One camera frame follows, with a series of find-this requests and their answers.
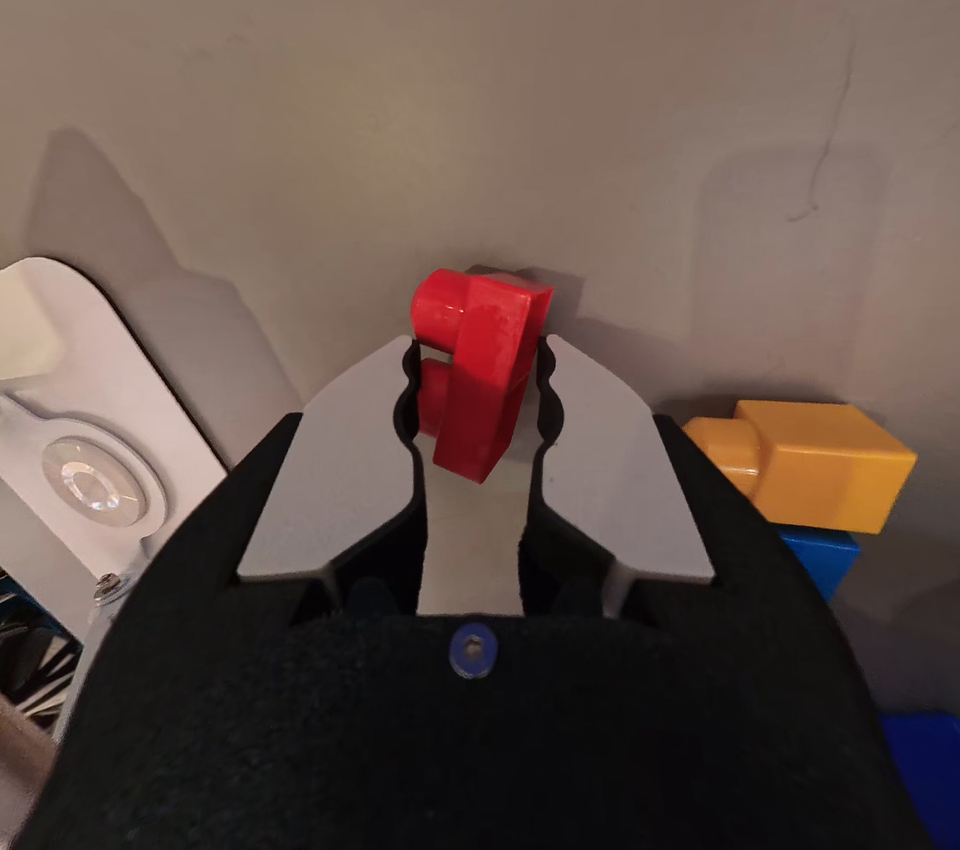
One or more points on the white document stand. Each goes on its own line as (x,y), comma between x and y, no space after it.
(97,378)

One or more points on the red two-stud building block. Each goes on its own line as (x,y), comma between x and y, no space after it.
(487,378)

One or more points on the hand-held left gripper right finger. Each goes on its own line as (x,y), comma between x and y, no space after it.
(622,490)

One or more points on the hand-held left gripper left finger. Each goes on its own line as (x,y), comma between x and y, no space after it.
(322,490)

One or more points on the black white striped bag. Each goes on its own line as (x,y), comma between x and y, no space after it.
(34,655)

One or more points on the yellow one-stud building block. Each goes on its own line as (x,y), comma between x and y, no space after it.
(825,468)

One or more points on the blue building block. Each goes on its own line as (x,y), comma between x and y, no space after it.
(821,558)

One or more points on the blue plastic bin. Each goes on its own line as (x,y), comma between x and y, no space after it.
(926,782)

